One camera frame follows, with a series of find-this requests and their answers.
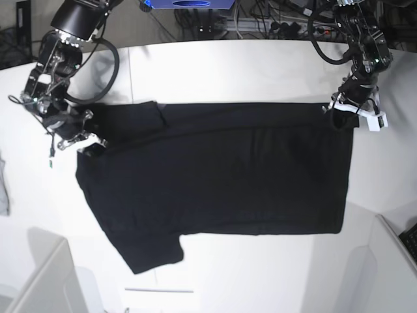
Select white partition panel right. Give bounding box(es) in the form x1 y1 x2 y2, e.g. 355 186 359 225
334 215 416 312

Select grey cloth at left edge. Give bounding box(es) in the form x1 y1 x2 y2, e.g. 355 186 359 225
0 159 10 216

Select white power strip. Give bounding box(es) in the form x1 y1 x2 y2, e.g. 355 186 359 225
224 16 339 37

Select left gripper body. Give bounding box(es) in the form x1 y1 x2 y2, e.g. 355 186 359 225
338 70 378 106

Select blue box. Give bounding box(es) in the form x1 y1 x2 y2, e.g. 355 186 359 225
149 0 235 10

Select black T-shirt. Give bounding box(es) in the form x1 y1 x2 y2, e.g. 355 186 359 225
76 103 354 274

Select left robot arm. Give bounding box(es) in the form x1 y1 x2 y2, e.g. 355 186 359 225
307 1 392 132

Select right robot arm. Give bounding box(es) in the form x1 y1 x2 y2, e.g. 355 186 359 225
9 1 120 158

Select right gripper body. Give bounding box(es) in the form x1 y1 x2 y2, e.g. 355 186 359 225
42 107 91 140

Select black keyboard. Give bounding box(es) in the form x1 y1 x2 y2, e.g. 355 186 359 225
399 224 417 262

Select white partition panel left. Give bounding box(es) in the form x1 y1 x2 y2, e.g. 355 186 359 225
1 228 102 312

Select white partition panel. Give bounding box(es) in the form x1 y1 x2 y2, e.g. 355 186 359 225
334 215 416 312
1 228 102 312

